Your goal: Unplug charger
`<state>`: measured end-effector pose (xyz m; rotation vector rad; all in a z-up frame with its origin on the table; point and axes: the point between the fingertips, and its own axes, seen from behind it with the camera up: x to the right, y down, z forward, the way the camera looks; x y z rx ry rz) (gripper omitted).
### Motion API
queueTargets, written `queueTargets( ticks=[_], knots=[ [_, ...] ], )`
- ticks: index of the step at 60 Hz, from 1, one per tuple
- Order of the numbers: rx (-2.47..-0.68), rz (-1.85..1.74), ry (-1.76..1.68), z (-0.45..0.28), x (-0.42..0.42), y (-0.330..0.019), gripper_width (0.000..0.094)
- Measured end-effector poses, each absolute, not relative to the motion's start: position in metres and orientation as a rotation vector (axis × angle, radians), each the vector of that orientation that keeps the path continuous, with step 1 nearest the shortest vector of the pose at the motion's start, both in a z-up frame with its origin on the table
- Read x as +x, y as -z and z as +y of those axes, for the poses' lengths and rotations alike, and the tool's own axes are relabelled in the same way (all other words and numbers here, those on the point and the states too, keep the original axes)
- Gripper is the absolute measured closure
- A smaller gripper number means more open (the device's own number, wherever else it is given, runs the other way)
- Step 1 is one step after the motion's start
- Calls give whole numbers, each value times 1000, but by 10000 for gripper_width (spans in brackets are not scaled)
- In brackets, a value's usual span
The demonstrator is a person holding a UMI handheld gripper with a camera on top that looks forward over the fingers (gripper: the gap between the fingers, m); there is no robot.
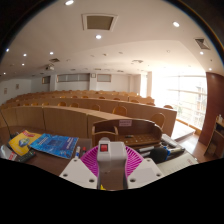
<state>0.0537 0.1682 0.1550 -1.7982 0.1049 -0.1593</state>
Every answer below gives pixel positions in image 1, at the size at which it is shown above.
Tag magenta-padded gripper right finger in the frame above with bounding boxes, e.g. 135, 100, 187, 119
125, 145, 165, 191

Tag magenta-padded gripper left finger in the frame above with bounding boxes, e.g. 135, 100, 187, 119
59, 145, 101, 190

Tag white charger block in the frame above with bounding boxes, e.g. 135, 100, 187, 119
96, 137, 128, 191

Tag blue marker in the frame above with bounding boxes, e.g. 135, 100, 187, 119
74, 145, 82, 160

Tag black handheld microphone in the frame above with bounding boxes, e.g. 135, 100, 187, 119
148, 146, 186, 164

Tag blue booklet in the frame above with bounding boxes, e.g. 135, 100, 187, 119
29, 133, 80, 160

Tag wooden desk organizer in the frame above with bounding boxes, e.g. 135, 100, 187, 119
91, 118, 164, 150

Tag rows of wooden lecture seats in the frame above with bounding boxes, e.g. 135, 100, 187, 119
0, 89, 178, 139

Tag yellow book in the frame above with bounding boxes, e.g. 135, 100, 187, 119
7, 129, 43, 157

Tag black gooseneck microphone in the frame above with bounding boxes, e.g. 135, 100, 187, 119
0, 110, 19, 141

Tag white sheet with red print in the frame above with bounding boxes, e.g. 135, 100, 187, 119
0, 144, 18, 162

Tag wooden shelf unit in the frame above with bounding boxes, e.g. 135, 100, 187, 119
203, 114, 224, 159

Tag large window with railing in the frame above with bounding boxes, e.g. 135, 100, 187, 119
151, 74, 208, 131

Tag round ceiling lights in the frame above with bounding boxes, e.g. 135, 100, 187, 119
4, 0, 205, 68

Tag small ceiling vent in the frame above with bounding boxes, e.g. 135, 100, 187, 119
194, 37, 212, 51

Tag large square ceiling vent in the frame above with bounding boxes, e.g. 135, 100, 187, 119
81, 13, 118, 32

